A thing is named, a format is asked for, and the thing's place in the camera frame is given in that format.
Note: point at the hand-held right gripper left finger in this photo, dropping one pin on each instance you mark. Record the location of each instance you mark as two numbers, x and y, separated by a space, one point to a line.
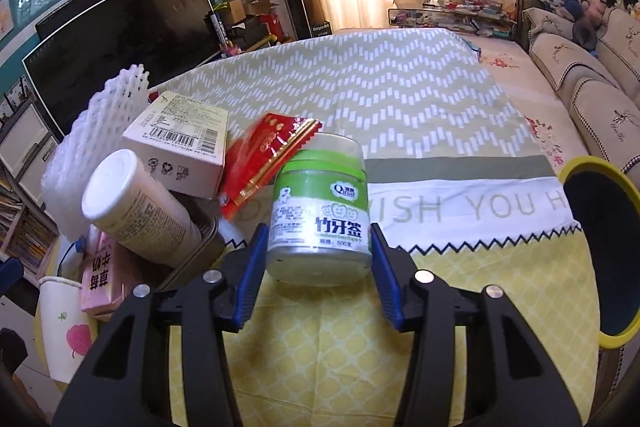
249 277

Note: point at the yellow rim trash bin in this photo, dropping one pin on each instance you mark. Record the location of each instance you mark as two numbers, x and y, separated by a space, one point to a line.
600 257

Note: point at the cream cardboard box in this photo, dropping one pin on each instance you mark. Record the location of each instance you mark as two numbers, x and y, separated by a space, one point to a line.
175 142

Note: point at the red snack packet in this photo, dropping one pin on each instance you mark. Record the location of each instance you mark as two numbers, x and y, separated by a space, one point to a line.
260 157

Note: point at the bookshelf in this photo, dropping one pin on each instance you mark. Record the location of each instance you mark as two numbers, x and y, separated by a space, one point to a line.
25 187

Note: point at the beige sofa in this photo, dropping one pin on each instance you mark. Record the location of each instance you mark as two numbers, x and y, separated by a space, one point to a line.
585 72

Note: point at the pile of plush toys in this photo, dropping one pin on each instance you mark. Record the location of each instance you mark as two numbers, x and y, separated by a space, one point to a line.
600 2

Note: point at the white foam net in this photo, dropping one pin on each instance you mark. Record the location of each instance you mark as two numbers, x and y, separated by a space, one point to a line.
75 147

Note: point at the red fire extinguisher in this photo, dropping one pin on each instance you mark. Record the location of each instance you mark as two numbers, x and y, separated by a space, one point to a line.
276 29

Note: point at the white cylindrical bottle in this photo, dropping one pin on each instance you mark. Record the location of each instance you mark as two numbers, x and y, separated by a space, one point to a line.
130 202

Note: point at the black flat television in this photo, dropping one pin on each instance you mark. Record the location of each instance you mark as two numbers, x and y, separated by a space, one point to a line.
125 52

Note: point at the glass coffee table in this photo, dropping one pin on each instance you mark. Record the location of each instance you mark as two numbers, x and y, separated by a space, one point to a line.
450 19

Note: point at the white paper cup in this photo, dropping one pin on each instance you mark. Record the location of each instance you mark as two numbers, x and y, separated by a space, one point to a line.
65 332

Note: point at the black tower fan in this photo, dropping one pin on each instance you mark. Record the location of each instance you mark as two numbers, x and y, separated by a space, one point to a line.
292 2

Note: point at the pink milk carton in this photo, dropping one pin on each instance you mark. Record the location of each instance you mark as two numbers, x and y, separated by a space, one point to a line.
100 277

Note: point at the green label toothpick jar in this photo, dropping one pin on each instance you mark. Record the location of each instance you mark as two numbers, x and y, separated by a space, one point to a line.
320 207

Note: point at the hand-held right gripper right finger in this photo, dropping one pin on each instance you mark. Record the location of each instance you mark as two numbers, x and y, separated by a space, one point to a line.
387 277

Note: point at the floral bed sheet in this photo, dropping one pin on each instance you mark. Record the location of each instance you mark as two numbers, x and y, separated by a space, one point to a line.
525 97

